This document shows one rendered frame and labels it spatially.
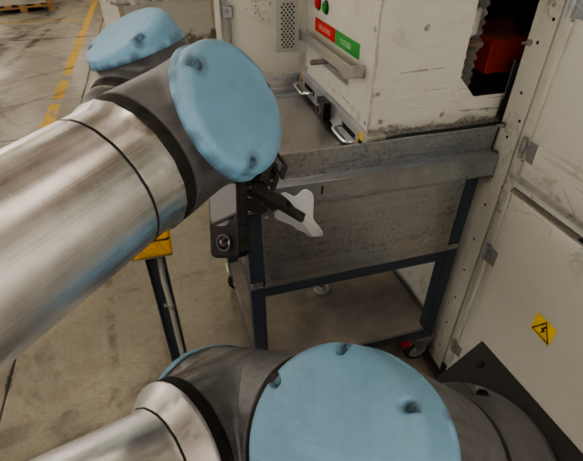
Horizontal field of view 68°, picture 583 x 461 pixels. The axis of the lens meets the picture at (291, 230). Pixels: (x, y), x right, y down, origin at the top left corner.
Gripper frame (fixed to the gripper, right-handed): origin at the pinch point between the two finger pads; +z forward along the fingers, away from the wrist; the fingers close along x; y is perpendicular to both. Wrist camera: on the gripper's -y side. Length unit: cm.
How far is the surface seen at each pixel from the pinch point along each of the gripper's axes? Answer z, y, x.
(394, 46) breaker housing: 8, 51, -8
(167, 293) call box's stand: 16.6, -6.7, 33.7
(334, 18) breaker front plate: 10, 69, 11
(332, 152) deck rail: 19.2, 32.7, 5.3
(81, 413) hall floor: 62, -38, 93
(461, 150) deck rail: 39, 48, -19
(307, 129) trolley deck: 30, 51, 21
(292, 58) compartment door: 40, 95, 44
